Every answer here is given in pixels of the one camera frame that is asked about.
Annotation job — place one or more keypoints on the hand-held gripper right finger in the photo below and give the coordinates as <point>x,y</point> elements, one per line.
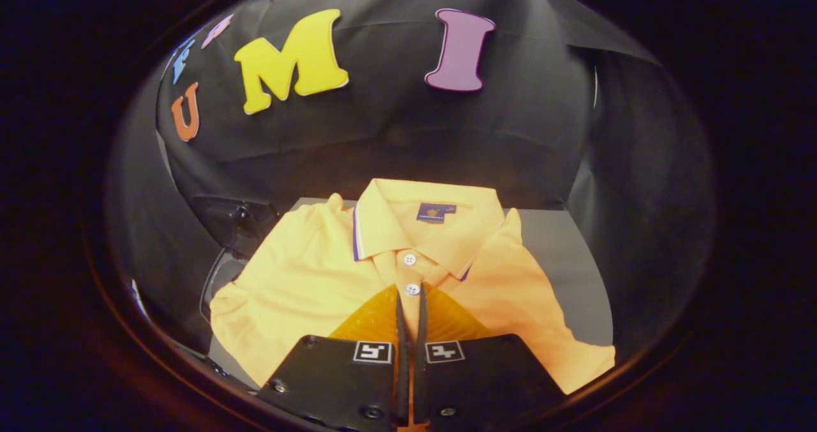
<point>485,381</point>

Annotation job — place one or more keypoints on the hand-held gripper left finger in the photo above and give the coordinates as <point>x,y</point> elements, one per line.
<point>338,381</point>

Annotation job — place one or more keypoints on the orange polo shirt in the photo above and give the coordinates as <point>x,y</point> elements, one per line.
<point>306,279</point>

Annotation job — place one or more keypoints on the dark glass washing machine lid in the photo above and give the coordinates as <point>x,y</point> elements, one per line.
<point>236,221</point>

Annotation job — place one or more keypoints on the beige cabinet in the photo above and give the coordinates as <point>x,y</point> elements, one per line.
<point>562,260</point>

